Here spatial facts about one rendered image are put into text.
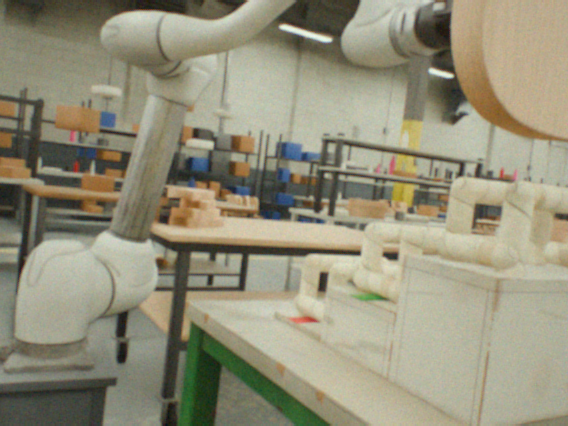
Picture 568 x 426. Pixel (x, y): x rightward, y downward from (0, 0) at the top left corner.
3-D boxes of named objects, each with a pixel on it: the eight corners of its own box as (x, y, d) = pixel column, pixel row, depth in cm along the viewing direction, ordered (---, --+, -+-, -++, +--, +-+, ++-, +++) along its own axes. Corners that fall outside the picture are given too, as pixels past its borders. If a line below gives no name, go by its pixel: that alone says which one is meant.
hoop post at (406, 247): (403, 308, 76) (412, 241, 76) (387, 302, 79) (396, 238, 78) (419, 307, 78) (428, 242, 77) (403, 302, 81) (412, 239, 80)
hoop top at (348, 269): (335, 283, 90) (338, 264, 90) (324, 279, 93) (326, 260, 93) (422, 284, 100) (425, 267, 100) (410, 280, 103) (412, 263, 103)
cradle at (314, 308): (324, 327, 90) (327, 308, 90) (288, 309, 100) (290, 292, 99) (340, 327, 92) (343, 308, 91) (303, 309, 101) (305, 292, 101)
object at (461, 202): (455, 262, 69) (465, 189, 69) (435, 257, 72) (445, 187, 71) (471, 263, 71) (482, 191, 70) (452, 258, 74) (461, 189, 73)
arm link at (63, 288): (-4, 334, 124) (6, 237, 123) (59, 318, 141) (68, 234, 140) (50, 350, 118) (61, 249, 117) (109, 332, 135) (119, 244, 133)
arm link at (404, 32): (385, 52, 93) (410, 47, 88) (393, -3, 92) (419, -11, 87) (424, 64, 97) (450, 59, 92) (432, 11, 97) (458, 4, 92)
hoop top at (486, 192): (463, 201, 68) (467, 176, 68) (443, 199, 71) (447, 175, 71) (559, 213, 79) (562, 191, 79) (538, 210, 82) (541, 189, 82)
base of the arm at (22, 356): (-12, 346, 132) (-10, 323, 132) (87, 344, 141) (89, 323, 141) (-20, 375, 115) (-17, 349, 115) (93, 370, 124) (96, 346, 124)
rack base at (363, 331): (389, 382, 73) (398, 314, 72) (318, 342, 87) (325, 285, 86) (517, 367, 87) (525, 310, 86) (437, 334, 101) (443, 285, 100)
